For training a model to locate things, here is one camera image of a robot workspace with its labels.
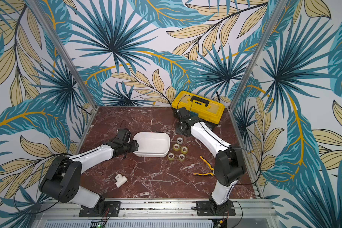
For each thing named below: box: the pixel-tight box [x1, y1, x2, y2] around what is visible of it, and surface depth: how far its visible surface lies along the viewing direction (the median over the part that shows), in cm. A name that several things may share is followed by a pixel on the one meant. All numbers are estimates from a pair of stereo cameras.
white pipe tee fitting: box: [114, 173, 128, 189], surface depth 82 cm
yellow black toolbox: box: [171, 90, 226, 127], surface depth 99 cm
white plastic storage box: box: [132, 132, 171, 158], surface depth 99 cm
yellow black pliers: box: [192, 155, 215, 177], surface depth 87 cm
